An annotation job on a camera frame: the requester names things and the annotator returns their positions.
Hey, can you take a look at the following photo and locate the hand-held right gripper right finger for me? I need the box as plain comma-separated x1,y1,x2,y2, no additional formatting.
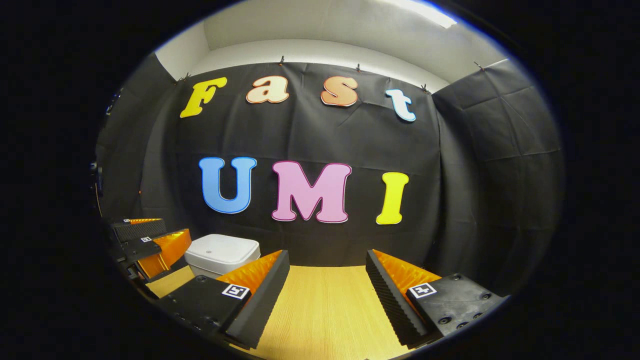
365,249,506,350

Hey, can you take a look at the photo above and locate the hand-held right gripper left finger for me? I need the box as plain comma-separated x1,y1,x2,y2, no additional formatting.
155,249,291,351

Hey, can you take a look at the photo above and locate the white desktop garbage bin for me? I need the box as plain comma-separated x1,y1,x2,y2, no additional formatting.
184,233,262,280

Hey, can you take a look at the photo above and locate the wooden desktop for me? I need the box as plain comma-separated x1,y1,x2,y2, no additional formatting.
144,265,416,360

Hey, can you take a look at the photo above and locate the black backdrop cloth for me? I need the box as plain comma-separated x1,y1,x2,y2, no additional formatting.
95,52,566,296

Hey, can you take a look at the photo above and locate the row of black cloth clips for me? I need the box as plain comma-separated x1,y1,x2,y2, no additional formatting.
175,54,486,96

